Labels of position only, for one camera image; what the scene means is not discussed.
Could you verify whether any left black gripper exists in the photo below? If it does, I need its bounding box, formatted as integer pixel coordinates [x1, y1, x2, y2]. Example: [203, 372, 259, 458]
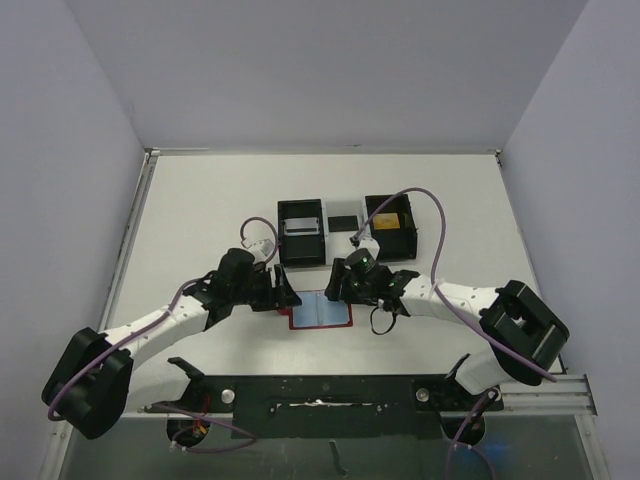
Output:
[231, 264, 300, 312]

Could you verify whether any red leather card holder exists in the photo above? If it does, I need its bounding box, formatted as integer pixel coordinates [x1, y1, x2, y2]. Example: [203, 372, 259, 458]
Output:
[278, 290, 353, 331]

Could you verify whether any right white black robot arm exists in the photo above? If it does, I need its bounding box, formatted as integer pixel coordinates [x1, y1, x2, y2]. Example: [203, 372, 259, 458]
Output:
[325, 248, 570, 409]

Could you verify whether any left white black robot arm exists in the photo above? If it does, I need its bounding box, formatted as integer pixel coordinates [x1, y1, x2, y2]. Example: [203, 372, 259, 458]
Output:
[41, 248, 302, 439]

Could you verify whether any black card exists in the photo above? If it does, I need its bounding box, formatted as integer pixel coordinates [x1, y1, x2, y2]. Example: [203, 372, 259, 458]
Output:
[328, 215, 359, 233]

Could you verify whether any gold VIP card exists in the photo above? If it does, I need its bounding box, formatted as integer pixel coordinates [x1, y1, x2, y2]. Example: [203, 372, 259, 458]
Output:
[372, 212, 401, 230]

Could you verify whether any white middle bin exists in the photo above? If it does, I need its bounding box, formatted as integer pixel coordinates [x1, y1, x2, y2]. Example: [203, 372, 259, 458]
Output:
[321, 197, 364, 266]

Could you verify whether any left black bin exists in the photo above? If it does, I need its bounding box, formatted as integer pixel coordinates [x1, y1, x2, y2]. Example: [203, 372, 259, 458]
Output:
[277, 199, 326, 268]

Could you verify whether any black bin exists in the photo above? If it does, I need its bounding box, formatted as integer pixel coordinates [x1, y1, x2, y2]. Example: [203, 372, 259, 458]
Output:
[277, 199, 326, 268]
[369, 194, 418, 262]

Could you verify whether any right black bin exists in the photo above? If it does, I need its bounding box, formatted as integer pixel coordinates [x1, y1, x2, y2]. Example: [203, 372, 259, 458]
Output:
[369, 194, 418, 262]

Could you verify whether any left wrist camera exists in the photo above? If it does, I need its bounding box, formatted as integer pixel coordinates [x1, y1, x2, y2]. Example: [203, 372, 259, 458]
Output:
[241, 239, 277, 263]

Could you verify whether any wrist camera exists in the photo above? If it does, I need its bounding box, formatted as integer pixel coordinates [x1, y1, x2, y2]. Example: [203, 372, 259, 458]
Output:
[349, 233, 380, 260]
[241, 239, 277, 263]

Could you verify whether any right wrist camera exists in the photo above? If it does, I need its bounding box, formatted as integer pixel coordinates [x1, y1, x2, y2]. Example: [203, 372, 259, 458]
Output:
[349, 233, 380, 260]

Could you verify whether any short black cable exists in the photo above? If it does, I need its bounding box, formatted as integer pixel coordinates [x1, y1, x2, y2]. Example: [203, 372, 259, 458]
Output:
[368, 305, 399, 337]

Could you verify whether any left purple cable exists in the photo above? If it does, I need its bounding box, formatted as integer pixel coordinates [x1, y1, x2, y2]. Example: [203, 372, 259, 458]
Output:
[46, 216, 279, 455]

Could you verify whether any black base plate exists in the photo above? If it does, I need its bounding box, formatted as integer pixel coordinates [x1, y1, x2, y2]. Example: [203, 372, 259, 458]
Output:
[170, 375, 480, 439]

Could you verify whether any aluminium left rail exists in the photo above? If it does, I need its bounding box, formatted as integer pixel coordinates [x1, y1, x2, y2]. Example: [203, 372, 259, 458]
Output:
[98, 148, 159, 331]

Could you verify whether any aluminium rail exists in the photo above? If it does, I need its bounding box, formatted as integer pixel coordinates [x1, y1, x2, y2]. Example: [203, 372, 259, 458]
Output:
[98, 148, 159, 331]
[104, 367, 596, 415]

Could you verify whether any aluminium front rail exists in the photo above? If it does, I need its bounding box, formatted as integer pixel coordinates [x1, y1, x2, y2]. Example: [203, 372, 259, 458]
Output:
[104, 367, 596, 415]

